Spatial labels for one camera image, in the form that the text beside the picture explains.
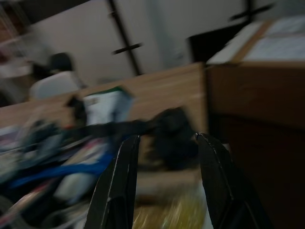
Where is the light wooden desk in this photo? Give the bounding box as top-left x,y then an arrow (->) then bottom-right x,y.
0,62 -> 208,198

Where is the white and green carton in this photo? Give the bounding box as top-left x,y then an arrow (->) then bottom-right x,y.
82,86 -> 135,125

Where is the small labelled cardboard box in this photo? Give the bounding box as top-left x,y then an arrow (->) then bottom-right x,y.
206,17 -> 305,65

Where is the blue plastic bag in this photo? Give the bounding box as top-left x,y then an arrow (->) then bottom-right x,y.
9,152 -> 115,189

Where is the person in white shirt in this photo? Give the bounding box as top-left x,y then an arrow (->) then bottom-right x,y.
28,52 -> 82,99

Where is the yellow snack packet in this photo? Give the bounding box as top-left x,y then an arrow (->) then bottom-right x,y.
132,187 -> 208,229

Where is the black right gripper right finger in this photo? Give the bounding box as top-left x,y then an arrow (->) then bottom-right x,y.
194,132 -> 275,229

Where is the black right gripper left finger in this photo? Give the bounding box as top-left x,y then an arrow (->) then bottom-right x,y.
85,134 -> 142,229

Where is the black bag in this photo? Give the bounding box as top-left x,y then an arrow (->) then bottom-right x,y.
151,107 -> 201,170

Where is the black stand pole with crossbar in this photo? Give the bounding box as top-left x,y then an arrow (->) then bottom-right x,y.
229,4 -> 277,21
107,0 -> 144,75

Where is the dark brown wooden table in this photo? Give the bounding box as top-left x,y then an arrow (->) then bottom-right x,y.
206,61 -> 305,229

